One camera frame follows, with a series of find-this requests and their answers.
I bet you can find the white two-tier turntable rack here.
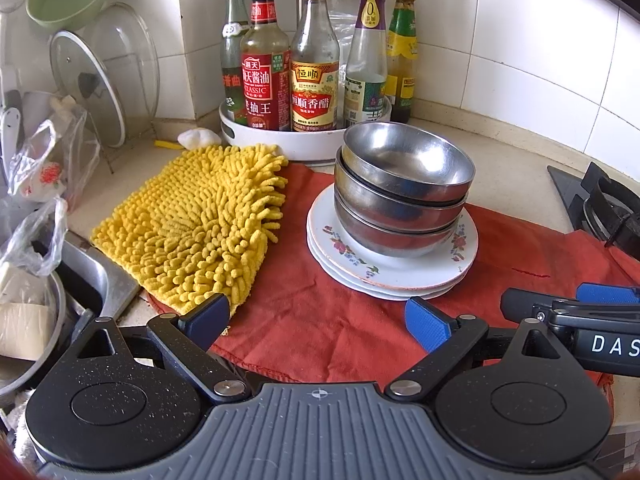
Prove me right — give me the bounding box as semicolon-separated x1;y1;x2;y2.
220;0;393;162

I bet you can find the white handled utensil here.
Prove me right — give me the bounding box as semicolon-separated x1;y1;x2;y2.
0;89;26;171

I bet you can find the stainless steel bowl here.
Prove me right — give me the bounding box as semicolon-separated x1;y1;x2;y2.
341;122;476;204
332;190;461;257
334;146;468;233

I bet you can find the white block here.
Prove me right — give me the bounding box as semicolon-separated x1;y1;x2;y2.
0;302;56;361

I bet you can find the clear plastic bag red flower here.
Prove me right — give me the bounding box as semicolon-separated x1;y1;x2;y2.
7;105;101;206

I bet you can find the small floral white plate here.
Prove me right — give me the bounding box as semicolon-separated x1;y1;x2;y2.
310;182;476;275

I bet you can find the black gas stove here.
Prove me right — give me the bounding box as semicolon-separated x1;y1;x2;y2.
547;162;640;250

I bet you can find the clear bottle purple label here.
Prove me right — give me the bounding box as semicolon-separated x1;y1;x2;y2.
344;0;388;128

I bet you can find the stainless steel sink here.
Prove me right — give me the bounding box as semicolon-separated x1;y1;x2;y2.
30;232;141;411

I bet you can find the red cloth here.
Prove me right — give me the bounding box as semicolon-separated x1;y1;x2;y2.
145;162;640;386

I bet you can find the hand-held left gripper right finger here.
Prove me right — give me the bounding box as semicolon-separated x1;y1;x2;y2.
384;296;586;403

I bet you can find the green glass bottle red cap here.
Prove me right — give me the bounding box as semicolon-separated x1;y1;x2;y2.
221;0;251;126

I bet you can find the crinkled clear plastic bag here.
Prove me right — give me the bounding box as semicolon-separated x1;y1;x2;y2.
327;10;362;121

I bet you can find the thin clear plastic bag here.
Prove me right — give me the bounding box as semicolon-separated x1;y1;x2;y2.
0;197;68;278

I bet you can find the green yellow label sauce bottle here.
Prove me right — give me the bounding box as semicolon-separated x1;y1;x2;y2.
386;0;418;123

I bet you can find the steel pot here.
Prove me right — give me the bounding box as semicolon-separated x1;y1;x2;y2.
0;265;68;406

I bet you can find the glass pot lid black knob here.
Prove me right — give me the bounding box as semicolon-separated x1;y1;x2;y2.
50;30;126;148

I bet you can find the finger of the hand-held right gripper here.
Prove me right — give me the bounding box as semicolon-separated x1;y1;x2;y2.
501;287;640;328
575;283;640;307

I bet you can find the white crumpled rag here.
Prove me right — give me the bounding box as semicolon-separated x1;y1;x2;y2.
179;129;221;150

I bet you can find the stack of floral plates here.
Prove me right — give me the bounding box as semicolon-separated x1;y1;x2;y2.
306;190;478;291

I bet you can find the red label soy sauce bottle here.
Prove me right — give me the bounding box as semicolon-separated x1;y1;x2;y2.
240;0;292;133

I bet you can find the large floral white plate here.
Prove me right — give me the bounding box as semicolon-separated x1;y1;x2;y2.
307;240;473;302

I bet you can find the large glass pot lid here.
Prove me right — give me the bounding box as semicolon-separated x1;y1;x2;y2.
90;4;161;136

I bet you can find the yellow chenille mat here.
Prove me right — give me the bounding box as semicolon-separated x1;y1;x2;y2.
91;144;290;318

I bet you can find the yellow cap vinegar bottle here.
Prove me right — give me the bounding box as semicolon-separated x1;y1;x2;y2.
290;0;341;133

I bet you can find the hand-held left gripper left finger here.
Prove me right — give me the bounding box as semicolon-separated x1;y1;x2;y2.
60;293;253;403

